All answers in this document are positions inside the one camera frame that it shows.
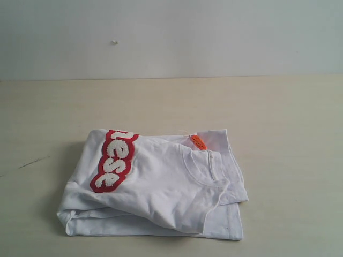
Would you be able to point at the orange clothing tag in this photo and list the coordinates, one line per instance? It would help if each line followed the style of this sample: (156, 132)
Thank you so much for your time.
(196, 140)

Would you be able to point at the white t-shirt red lettering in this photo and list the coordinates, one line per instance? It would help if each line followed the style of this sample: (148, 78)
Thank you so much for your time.
(126, 184)

